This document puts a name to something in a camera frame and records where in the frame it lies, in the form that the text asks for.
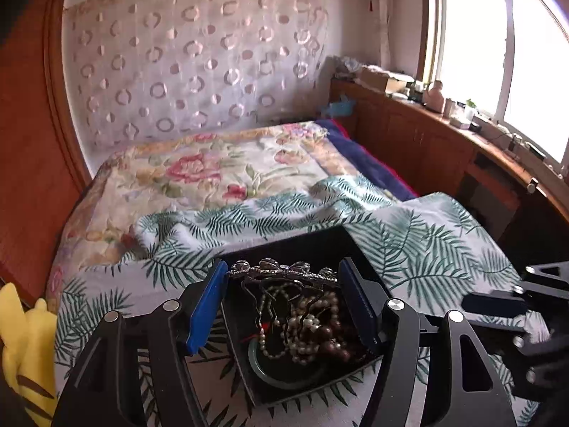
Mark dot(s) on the pile of patterned cloth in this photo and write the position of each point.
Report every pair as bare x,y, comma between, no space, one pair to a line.
349,66

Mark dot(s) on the light blue bag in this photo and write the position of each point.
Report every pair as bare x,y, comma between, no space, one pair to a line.
340,107

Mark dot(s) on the green capped bottle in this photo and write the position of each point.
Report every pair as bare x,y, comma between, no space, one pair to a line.
470,106

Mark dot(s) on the dark blue blanket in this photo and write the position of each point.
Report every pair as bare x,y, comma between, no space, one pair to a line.
364,160

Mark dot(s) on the floral blanket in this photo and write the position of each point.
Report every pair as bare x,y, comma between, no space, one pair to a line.
200,173

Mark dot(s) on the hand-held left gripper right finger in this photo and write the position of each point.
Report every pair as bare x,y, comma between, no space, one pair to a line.
361,307

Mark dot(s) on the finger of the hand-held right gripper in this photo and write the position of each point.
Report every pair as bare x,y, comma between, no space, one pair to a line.
529,342
493,304

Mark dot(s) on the beige window curtain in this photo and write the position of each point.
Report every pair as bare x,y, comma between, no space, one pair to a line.
378,13

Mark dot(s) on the leaf print cloth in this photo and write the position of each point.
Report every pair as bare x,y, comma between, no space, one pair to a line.
426,249

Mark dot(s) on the small black device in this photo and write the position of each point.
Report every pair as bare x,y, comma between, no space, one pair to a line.
475,126

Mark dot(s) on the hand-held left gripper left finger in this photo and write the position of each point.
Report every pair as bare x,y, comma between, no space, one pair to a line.
203,309

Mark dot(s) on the black square box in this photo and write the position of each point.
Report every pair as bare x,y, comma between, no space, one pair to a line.
249,364

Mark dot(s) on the cardboard box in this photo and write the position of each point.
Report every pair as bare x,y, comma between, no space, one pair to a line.
382,79

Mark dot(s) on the window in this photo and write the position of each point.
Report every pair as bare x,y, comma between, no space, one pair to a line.
489,44

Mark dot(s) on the yellow plush toy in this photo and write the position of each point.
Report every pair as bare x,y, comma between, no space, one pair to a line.
24,351

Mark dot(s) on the rhinestone hair comb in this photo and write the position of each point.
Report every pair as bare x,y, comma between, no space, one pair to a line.
284,271

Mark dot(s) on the white tissue box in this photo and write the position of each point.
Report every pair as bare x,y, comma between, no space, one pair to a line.
458,122

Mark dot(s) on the wooden side cabinet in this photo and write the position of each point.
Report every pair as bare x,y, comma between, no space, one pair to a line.
422,142

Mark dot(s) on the pink kettle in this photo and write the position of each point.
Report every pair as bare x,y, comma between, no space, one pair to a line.
433,95

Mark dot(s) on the green jade bangle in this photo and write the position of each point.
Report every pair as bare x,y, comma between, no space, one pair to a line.
266,371

